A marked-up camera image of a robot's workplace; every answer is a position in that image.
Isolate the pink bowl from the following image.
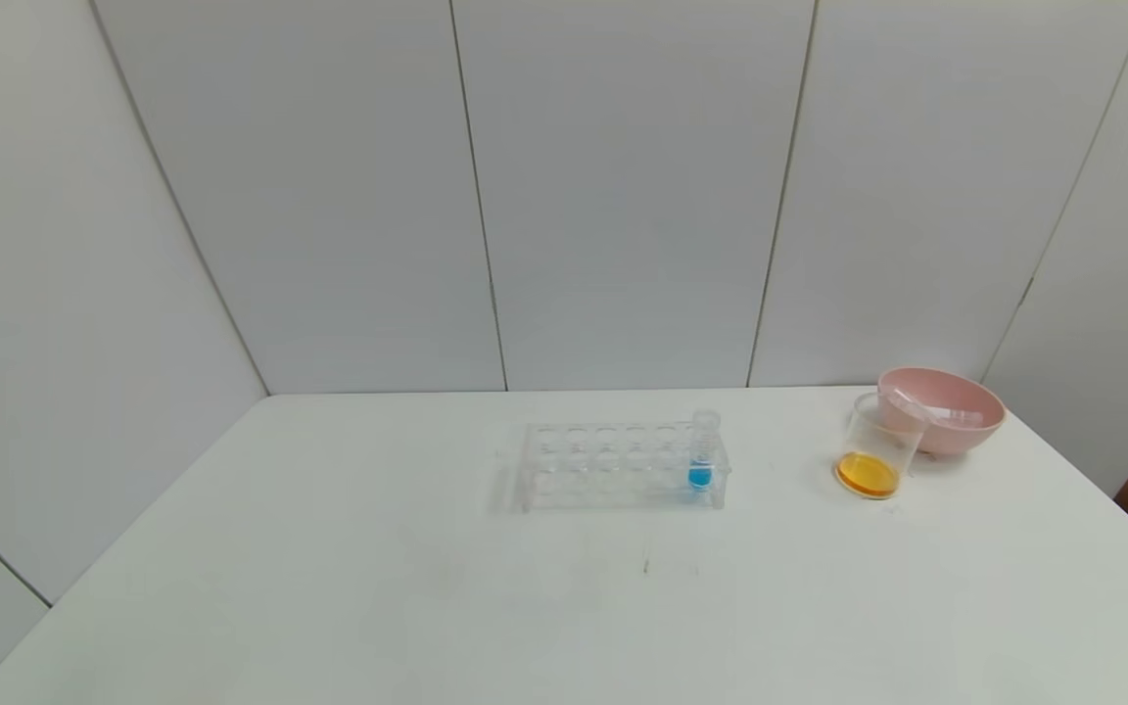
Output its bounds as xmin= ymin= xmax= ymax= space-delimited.
xmin=877 ymin=366 xmax=1008 ymax=455

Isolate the clear plastic beaker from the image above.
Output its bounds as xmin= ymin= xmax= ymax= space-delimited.
xmin=836 ymin=390 xmax=929 ymax=500

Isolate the test tube with red pigment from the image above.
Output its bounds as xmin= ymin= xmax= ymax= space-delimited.
xmin=889 ymin=388 xmax=939 ymax=422

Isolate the test tube with blue pigment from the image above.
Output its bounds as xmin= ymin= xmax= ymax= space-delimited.
xmin=689 ymin=407 xmax=722 ymax=489

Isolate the clear acrylic test tube rack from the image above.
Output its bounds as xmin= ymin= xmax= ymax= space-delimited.
xmin=515 ymin=419 xmax=731 ymax=512

